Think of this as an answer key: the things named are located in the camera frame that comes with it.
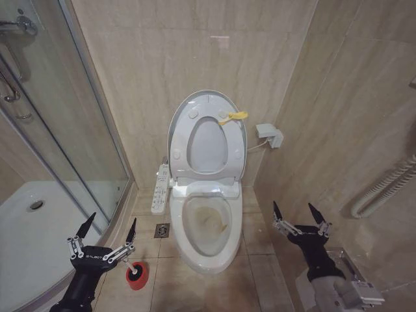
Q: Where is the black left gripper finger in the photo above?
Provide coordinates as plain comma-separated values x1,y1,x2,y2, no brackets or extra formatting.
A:
104,218,137,264
66,212,97,260

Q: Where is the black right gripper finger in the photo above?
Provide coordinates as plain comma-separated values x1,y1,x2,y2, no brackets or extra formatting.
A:
308,203,333,236
272,201,300,237

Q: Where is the red toilet brush holder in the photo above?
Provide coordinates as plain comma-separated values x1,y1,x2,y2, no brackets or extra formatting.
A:
125,261,150,291

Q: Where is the white toilet bowl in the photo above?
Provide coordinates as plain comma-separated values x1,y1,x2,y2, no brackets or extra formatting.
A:
170,179,243,276

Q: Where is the white toilet seat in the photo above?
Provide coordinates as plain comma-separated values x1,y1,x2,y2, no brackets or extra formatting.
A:
168,108,246,180

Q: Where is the white toilet lid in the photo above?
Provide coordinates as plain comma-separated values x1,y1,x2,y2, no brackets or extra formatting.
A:
166,90,250,183

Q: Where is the metal floor drain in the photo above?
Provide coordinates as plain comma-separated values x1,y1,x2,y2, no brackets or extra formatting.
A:
155,222,171,239

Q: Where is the white bidet control panel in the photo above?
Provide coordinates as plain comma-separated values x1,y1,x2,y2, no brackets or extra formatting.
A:
150,162,171,215

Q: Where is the white shower tray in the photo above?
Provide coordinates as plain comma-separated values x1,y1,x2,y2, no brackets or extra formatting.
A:
0,180,131,312

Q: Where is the yellow ribbon tag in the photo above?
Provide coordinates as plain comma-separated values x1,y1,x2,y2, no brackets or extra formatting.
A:
218,110,249,127

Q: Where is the chrome shower faucet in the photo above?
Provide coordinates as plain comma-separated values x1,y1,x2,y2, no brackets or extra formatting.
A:
0,14,39,37

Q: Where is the white-handled toilet brush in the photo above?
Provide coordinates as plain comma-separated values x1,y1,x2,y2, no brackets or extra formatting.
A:
121,257,146,282

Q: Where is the steel wall-mounted holder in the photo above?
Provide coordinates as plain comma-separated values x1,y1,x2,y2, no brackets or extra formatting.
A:
324,246,361,284

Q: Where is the white power cable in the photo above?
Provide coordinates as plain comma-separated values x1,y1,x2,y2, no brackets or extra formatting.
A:
246,137,271,152

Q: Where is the white corrugated hose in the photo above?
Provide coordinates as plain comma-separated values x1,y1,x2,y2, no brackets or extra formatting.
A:
350,155,416,219

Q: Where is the grey wall outlet box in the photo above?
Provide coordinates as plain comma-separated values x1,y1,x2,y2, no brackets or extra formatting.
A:
254,122,285,149

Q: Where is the glass shower enclosure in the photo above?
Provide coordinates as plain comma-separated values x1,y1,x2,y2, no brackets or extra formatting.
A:
0,0,136,237

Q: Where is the chrome shower door handle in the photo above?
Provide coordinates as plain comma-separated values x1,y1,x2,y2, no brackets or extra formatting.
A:
0,68,23,103

